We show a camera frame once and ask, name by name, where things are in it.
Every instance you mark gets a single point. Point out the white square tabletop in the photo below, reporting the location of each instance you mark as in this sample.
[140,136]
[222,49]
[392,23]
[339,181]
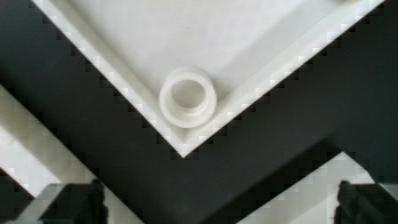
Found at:
[195,54]

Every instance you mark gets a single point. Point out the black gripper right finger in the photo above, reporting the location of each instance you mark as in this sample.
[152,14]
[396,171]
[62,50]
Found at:
[366,203]

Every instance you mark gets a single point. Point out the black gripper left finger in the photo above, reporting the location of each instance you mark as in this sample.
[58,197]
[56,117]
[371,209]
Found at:
[69,204]

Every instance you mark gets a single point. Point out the white L-shaped obstacle fence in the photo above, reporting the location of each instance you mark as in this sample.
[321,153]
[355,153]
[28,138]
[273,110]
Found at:
[42,166]

